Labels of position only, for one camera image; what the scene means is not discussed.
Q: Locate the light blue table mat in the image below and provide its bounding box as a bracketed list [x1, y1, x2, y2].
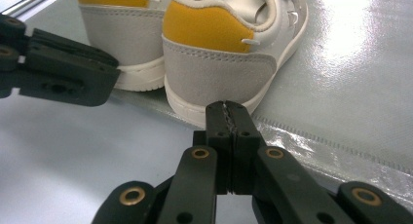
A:
[0, 87, 413, 224]

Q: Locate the white and yellow child's sneaker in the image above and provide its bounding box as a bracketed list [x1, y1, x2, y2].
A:
[161, 0, 310, 130]
[75, 0, 196, 93]

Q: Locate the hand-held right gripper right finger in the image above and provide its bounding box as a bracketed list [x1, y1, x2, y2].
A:
[226, 100, 266, 196]

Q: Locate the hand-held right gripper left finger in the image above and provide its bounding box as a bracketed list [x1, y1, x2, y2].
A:
[192, 100, 234, 197]

